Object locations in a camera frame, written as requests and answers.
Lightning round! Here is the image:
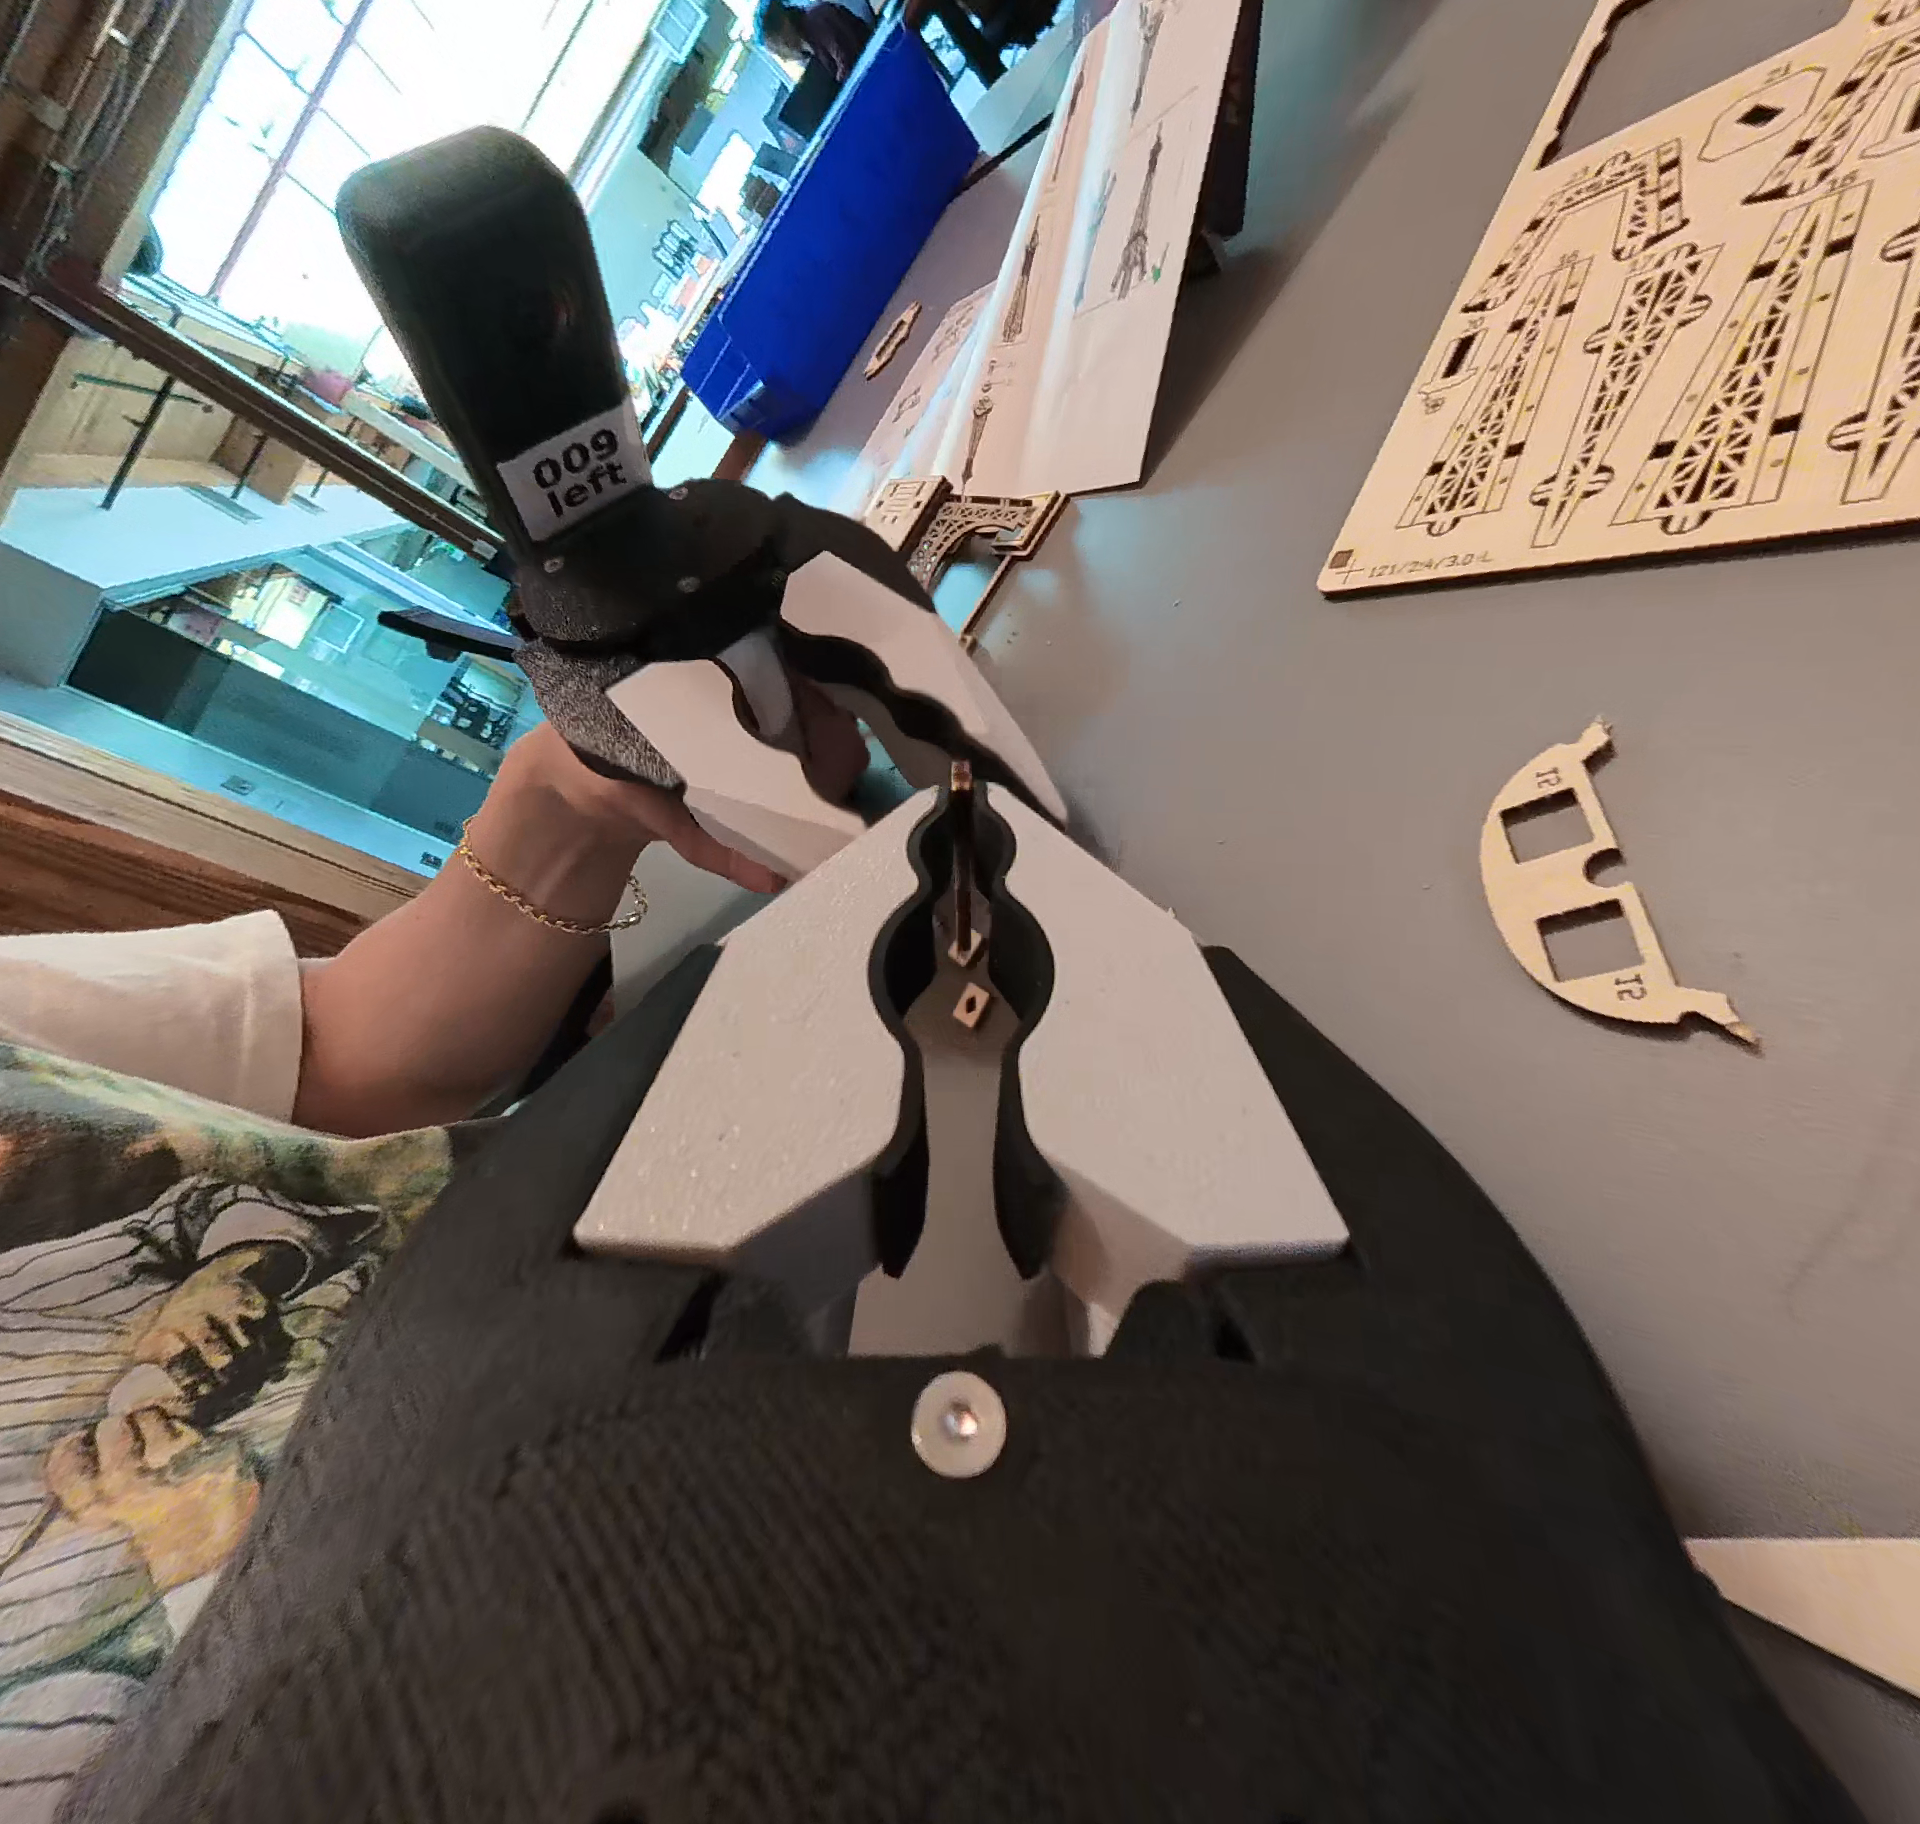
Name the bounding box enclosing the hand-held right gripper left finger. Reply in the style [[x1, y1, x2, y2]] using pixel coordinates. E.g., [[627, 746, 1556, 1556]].
[[569, 784, 952, 1282]]

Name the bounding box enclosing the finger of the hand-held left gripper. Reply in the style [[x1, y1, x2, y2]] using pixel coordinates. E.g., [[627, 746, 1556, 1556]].
[[604, 656, 872, 880], [776, 547, 1070, 828]]

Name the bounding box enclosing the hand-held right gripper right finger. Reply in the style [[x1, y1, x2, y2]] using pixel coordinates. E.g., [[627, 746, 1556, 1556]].
[[969, 781, 1351, 1285]]

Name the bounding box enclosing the thin dark wooden rod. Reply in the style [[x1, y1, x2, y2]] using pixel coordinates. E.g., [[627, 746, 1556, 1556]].
[[945, 760, 988, 973]]

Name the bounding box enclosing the semicircular wooden piece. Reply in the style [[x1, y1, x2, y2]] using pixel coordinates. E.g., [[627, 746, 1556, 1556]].
[[1480, 716, 1762, 1049]]

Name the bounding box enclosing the wooden puzzle sheet with arcs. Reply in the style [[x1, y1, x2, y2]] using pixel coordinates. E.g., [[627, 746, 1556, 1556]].
[[1688, 1537, 1920, 1699]]

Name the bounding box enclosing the person's left forearm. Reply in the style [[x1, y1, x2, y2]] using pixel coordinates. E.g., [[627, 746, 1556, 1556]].
[[290, 832, 647, 1141]]

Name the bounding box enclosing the person's left hand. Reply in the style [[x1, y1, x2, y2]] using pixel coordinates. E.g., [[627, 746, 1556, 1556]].
[[462, 679, 873, 899]]

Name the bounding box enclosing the wooden tower base model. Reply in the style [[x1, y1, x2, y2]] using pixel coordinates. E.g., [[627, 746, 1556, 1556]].
[[865, 474, 1070, 656]]

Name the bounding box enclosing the folded paper instruction sheet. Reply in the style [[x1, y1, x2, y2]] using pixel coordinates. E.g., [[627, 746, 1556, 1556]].
[[855, 0, 1276, 497]]

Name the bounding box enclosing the large blue storage bin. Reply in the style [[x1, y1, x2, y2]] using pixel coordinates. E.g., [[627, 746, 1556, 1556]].
[[682, 18, 979, 450]]

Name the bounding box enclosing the wooden ledge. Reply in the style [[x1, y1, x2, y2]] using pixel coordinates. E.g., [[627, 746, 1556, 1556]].
[[0, 735, 438, 959]]

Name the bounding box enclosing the purple puzzle box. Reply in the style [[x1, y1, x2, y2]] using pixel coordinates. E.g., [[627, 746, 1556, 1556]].
[[1081, 0, 1276, 282]]

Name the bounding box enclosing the wooden sheet with tower parts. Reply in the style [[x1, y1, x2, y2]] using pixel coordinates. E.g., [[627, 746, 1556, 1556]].
[[1317, 0, 1920, 598]]

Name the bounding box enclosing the gold chain bracelet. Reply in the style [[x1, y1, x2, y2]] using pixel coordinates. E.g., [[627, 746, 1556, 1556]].
[[454, 815, 651, 936]]

